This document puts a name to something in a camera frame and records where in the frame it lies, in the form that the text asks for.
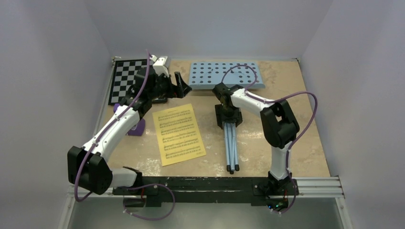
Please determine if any aluminium frame rail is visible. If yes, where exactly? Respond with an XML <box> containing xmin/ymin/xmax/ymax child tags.
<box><xmin>72</xmin><ymin>61</ymin><xmax>344</xmax><ymax>218</ymax></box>

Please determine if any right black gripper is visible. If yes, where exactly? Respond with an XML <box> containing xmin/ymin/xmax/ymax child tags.
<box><xmin>215</xmin><ymin>104</ymin><xmax>243</xmax><ymax>128</ymax></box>

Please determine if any light blue music stand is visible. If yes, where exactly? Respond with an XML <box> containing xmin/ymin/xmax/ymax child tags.
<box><xmin>189</xmin><ymin>62</ymin><xmax>260</xmax><ymax>175</ymax></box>

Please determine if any yellow sheet music page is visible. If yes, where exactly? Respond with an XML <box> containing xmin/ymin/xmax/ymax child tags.
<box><xmin>153</xmin><ymin>104</ymin><xmax>206</xmax><ymax>166</ymax></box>

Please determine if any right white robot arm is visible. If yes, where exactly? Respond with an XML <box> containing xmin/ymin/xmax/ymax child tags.
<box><xmin>213</xmin><ymin>83</ymin><xmax>299</xmax><ymax>194</ymax></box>

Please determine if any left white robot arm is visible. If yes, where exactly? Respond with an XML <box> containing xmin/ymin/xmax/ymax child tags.
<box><xmin>67</xmin><ymin>67</ymin><xmax>192</xmax><ymax>195</ymax></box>

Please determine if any purple metronome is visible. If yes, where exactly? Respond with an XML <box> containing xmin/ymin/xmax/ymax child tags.
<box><xmin>126</xmin><ymin>118</ymin><xmax>146</xmax><ymax>136</ymax></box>

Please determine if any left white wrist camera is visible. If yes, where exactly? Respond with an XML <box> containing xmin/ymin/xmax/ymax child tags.
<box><xmin>149</xmin><ymin>55</ymin><xmax>171</xmax><ymax>78</ymax></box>

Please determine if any black white chessboard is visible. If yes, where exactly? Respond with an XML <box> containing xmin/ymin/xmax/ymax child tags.
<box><xmin>108</xmin><ymin>59</ymin><xmax>147</xmax><ymax>105</ymax></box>

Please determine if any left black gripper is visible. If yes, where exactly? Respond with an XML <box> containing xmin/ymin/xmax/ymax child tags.
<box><xmin>148</xmin><ymin>72</ymin><xmax>191</xmax><ymax>101</ymax></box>

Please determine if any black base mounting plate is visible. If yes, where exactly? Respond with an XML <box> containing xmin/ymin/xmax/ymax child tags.
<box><xmin>112</xmin><ymin>177</ymin><xmax>299</xmax><ymax>208</ymax></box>

